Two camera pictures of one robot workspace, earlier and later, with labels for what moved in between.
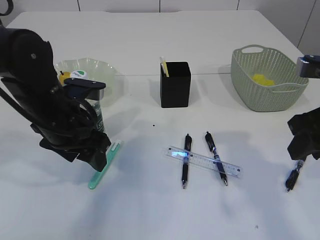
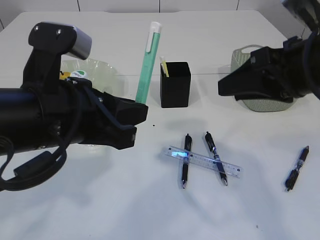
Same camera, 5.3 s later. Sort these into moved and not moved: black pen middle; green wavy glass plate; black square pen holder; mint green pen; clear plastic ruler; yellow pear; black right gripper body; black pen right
Moved: black right gripper body; mint green pen
Not moved: clear plastic ruler; green wavy glass plate; yellow pear; black pen right; black square pen holder; black pen middle
